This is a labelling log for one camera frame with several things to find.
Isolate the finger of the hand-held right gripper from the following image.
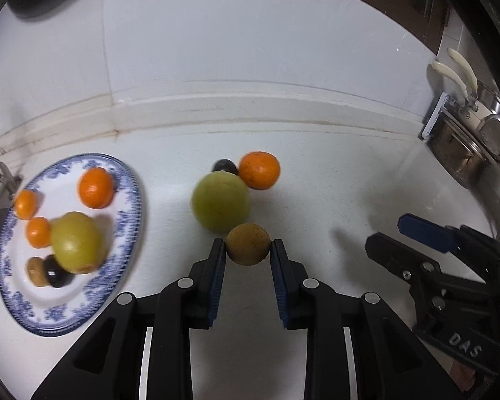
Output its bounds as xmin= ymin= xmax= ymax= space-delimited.
xmin=365 ymin=232 xmax=441 ymax=287
xmin=397 ymin=213 xmax=458 ymax=255

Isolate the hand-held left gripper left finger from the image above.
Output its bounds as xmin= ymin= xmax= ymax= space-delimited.
xmin=30 ymin=238 xmax=228 ymax=400

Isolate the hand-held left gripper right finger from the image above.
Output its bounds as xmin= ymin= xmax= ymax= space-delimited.
xmin=270 ymin=238 xmax=459 ymax=400

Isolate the small brown fruit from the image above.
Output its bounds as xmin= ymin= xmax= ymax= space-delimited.
xmin=226 ymin=223 xmax=272 ymax=266
xmin=27 ymin=257 xmax=48 ymax=288

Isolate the blue patterned white plate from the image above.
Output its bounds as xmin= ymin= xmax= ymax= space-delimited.
xmin=0 ymin=153 xmax=144 ymax=338

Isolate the yellow-green round fruit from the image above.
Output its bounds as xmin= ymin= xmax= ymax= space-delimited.
xmin=51 ymin=212 xmax=106 ymax=275

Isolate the orange mandarin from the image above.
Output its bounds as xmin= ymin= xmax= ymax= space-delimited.
xmin=14 ymin=189 xmax=40 ymax=220
xmin=238 ymin=151 xmax=281 ymax=190
xmin=26 ymin=217 xmax=53 ymax=248
xmin=78 ymin=167 xmax=115 ymax=209

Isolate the dark purple plum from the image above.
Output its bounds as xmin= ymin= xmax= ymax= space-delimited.
xmin=211 ymin=159 xmax=239 ymax=176
xmin=44 ymin=255 xmax=73 ymax=289

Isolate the person's right hand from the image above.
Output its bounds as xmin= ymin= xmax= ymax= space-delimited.
xmin=449 ymin=360 xmax=485 ymax=393

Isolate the steel pot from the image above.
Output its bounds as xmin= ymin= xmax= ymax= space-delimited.
xmin=427 ymin=110 xmax=491 ymax=189

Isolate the green round fruit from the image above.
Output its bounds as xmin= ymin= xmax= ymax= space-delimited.
xmin=191 ymin=172 xmax=251 ymax=234

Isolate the steel spatula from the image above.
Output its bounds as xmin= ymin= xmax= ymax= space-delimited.
xmin=477 ymin=112 xmax=500 ymax=156

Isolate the steel kitchen rack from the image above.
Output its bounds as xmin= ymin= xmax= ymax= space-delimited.
xmin=419 ymin=93 xmax=500 ymax=234

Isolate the slim gooseneck faucet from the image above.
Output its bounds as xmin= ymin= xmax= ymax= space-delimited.
xmin=0 ymin=129 xmax=23 ymax=199

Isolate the cream handled knife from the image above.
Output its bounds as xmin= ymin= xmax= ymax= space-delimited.
xmin=447 ymin=47 xmax=481 ymax=111
xmin=431 ymin=60 xmax=472 ymax=119

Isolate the dark wooden window frame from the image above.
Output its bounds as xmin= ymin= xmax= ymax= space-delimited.
xmin=342 ymin=0 xmax=451 ymax=53

